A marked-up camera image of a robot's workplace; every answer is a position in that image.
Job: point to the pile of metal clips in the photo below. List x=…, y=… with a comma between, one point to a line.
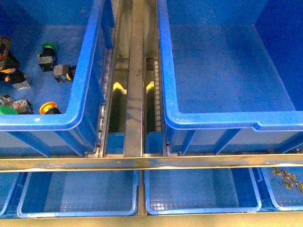
x=288, y=179

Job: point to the metal rack front rail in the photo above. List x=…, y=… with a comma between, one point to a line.
x=146, y=162

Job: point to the lower blue bin with clips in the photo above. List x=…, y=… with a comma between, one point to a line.
x=274, y=195

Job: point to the green push button bottom-left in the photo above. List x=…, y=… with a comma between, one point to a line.
x=22, y=106

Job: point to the empty blue upper bin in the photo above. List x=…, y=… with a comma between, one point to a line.
x=232, y=75

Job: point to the blue bin with buttons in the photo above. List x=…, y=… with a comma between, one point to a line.
x=81, y=30

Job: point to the lower blue bin centre-left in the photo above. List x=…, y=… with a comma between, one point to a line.
x=79, y=194

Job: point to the metal centre divider rail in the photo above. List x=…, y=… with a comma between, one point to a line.
x=140, y=111

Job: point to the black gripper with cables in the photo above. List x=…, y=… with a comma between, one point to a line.
x=7, y=59

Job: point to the orange-yellow push button bottom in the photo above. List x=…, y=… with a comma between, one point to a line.
x=49, y=108

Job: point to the yellow mushroom push button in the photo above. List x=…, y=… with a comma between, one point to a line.
x=16, y=78

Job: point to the small red push button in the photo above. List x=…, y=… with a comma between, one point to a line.
x=64, y=72

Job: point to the lower blue bin centre-right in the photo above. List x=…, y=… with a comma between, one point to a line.
x=197, y=191

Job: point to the green push button upper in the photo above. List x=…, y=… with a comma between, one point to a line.
x=47, y=59

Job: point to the lower blue bin far left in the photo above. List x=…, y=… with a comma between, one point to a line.
x=11, y=187

